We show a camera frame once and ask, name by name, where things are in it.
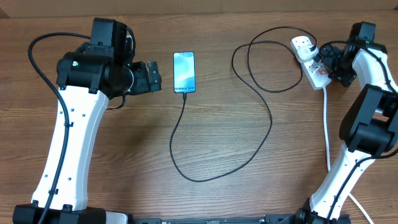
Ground white charger plug adapter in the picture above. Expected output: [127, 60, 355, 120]
[295, 45, 318, 63]

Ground white power strip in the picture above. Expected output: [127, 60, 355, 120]
[290, 36, 331, 90]

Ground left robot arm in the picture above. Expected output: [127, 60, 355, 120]
[12, 18, 162, 224]

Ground Galaxy smartphone blue screen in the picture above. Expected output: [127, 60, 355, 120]
[173, 52, 196, 93]

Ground black USB charging cable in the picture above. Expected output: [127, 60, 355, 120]
[169, 26, 318, 183]

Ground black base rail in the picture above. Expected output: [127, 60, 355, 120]
[124, 213, 352, 224]

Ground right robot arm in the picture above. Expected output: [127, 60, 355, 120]
[283, 22, 397, 223]

